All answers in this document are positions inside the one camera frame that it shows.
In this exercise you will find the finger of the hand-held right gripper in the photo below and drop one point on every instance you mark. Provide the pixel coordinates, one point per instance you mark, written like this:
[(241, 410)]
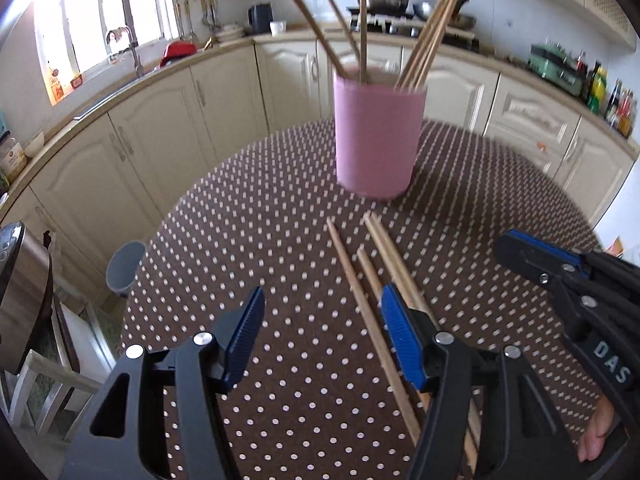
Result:
[(520, 260), (550, 249)]

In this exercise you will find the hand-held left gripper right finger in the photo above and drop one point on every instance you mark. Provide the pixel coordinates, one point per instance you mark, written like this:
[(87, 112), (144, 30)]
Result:
[(402, 340)]

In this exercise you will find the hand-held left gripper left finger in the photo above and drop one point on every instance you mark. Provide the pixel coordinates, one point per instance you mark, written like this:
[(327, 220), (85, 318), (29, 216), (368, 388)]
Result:
[(245, 340)]

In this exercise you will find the wooden chopstick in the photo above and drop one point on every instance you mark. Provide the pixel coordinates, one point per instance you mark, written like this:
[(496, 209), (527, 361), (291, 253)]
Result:
[(363, 20), (401, 260), (305, 10), (370, 272), (391, 260), (431, 35), (418, 45), (444, 22), (337, 15), (360, 300)]

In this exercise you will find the pink cylindrical cup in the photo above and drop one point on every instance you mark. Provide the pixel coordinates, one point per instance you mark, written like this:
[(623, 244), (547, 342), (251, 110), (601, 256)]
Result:
[(375, 145)]

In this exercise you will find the person's right hand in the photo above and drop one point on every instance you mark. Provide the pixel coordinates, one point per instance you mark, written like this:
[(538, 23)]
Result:
[(597, 435)]

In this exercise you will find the brown polka dot tablecloth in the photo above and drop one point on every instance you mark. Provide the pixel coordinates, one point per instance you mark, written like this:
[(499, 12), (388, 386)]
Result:
[(250, 235)]

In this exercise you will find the grey trash bin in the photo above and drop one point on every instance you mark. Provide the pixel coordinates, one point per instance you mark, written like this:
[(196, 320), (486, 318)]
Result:
[(125, 270)]

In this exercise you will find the row of condiment bottles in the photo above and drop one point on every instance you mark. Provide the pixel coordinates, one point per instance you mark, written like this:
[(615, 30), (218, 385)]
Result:
[(597, 85)]

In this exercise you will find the green countertop appliance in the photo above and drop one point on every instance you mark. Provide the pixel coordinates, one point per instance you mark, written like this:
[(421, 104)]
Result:
[(555, 62)]

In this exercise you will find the white chair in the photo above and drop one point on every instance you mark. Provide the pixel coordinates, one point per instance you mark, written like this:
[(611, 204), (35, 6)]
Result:
[(45, 365)]

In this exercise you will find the stainless steel rice cooker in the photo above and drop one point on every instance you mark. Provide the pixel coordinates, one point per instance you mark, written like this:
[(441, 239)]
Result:
[(20, 300)]

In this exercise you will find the cream kitchen base cabinets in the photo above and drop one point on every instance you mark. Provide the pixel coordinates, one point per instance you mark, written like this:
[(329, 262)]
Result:
[(165, 125)]

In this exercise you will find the metal wok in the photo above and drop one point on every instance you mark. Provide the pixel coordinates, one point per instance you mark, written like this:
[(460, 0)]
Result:
[(467, 20)]

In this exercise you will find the black gas stove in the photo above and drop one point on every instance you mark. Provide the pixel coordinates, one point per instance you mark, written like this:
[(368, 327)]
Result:
[(385, 22)]

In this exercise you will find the white bowl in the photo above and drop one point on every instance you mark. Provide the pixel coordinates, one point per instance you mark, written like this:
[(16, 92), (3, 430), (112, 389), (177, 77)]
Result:
[(35, 146)]

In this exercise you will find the glass jar with label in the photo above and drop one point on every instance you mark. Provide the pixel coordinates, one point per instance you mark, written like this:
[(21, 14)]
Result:
[(12, 157)]

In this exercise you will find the red cap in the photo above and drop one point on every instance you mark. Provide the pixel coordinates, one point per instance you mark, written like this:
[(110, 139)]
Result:
[(179, 51)]

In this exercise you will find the metal sink faucet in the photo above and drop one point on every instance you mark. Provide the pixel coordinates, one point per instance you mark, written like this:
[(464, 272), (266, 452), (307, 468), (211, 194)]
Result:
[(135, 55)]

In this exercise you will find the stack of white plates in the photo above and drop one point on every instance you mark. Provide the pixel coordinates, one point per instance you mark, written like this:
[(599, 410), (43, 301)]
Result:
[(231, 32)]

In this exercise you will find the beige kitchen countertop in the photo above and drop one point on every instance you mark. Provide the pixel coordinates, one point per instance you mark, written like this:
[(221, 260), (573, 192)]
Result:
[(295, 36)]

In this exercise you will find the small white cup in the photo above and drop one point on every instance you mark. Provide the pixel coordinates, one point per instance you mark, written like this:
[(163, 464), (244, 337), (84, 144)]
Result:
[(278, 29)]

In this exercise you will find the orange bottle on sill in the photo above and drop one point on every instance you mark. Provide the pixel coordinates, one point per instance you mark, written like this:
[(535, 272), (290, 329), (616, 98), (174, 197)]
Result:
[(56, 85)]

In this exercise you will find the black electric kettle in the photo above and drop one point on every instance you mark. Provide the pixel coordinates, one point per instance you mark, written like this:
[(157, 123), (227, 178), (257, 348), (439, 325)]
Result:
[(261, 19)]

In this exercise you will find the kitchen window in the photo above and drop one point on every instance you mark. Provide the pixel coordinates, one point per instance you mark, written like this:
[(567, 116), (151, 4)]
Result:
[(90, 20)]

